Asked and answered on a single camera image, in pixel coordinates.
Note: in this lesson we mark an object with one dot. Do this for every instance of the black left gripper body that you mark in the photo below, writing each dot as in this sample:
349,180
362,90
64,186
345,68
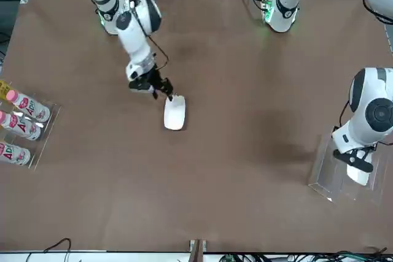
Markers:
359,160

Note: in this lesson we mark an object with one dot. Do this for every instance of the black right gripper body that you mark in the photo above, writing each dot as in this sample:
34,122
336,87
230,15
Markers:
150,82

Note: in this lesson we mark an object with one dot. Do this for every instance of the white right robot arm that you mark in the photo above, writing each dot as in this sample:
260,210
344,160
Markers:
135,41

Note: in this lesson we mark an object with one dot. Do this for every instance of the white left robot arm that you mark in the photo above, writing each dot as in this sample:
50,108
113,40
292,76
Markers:
353,136

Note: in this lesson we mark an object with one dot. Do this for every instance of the clear plastic holder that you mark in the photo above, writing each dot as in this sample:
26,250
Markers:
322,179

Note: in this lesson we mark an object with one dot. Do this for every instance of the clear acrylic bottle shelf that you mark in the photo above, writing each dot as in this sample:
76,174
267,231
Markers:
46,145

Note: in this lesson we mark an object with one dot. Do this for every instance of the pink cap white bottle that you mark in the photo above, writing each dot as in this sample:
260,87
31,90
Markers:
30,107
24,127
15,154

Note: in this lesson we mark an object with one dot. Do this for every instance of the aluminium camera pole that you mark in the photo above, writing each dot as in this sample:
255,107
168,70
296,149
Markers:
197,251

